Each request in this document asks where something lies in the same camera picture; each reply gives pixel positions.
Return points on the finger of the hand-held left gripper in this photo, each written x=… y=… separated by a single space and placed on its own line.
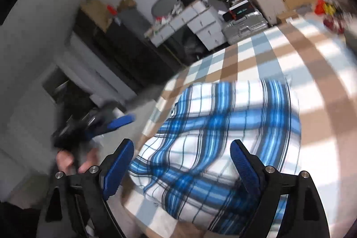
x=122 y=121
x=97 y=132

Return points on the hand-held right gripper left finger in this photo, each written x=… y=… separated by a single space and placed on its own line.
x=118 y=168

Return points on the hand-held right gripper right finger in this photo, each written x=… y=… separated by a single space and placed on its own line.
x=245 y=165

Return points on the blue plaid shirt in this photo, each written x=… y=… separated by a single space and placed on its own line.
x=209 y=129

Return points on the person's left hand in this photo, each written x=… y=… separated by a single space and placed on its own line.
x=67 y=161

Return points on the black cabinet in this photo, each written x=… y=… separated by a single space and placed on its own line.
x=125 y=54

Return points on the grey bin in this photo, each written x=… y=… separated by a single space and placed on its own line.
x=135 y=22

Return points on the cardboard box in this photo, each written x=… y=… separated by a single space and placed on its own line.
x=96 y=13

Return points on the checkered bed blanket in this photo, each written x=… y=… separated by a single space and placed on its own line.
x=279 y=59

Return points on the white drawer cabinet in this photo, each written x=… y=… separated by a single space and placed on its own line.
x=195 y=23

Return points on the grey oval chair back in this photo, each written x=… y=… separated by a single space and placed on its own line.
x=164 y=3

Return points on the silver suitcase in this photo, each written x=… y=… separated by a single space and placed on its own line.
x=245 y=27

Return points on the black box with red trim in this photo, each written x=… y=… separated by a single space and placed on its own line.
x=239 y=10

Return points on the red and yellow toys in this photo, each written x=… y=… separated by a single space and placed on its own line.
x=329 y=13

